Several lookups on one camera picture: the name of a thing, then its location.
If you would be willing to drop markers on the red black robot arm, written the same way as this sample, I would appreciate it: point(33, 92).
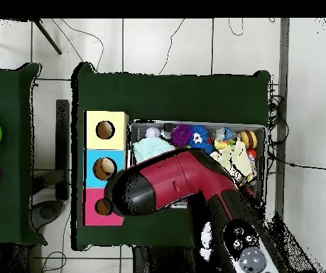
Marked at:
point(174, 176)

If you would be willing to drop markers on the wooden box with three holes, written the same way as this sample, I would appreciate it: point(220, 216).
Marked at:
point(105, 145)

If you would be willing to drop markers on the silver mesh bin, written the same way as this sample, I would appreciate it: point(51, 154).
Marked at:
point(262, 136)

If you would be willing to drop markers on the mint green cloth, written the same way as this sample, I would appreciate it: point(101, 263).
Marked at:
point(151, 148)

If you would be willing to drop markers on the white baseball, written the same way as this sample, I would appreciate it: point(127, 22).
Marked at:
point(153, 132)

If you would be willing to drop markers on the purple spiky ball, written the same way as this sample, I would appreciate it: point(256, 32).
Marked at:
point(181, 136)

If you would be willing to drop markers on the blue spiky ball with eyes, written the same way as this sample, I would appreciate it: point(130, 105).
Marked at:
point(201, 132)

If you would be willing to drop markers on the dark green table cloth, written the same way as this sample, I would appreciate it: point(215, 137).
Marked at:
point(165, 96)
point(9, 113)

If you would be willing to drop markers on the yellow plush duck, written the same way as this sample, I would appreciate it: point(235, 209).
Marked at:
point(222, 145)

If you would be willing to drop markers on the crushed clear water bottle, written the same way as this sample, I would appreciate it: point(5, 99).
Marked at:
point(223, 133)

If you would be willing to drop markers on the cream yellow cloth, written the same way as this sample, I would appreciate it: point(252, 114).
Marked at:
point(239, 162)

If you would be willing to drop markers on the yellow brown striped bee toy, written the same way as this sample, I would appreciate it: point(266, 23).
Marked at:
point(248, 139)

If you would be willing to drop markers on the black upright panel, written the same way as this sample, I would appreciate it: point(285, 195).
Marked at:
point(62, 142)

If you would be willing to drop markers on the grey stand base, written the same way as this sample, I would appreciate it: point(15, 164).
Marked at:
point(47, 212)

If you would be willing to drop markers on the black tripod leg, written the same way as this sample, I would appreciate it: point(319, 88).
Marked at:
point(47, 36)

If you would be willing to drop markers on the grey floor rail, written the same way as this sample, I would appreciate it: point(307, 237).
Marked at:
point(283, 57)

